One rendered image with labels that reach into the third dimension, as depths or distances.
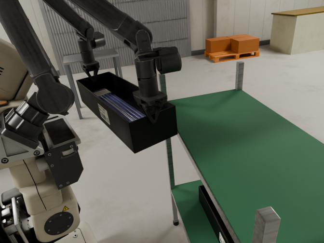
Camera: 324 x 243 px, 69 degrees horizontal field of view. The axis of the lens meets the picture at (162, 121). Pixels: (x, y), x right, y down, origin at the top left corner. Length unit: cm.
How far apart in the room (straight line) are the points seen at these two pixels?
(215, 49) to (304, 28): 185
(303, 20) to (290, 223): 553
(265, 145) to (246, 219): 34
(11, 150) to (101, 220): 137
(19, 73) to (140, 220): 141
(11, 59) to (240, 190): 72
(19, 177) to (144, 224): 112
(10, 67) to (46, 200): 47
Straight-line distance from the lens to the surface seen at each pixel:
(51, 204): 98
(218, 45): 578
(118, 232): 187
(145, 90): 68
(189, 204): 148
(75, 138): 87
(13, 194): 124
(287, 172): 81
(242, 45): 562
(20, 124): 66
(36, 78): 64
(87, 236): 156
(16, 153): 70
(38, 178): 96
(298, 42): 609
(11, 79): 78
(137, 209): 197
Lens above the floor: 145
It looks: 29 degrees down
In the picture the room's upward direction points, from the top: 6 degrees counter-clockwise
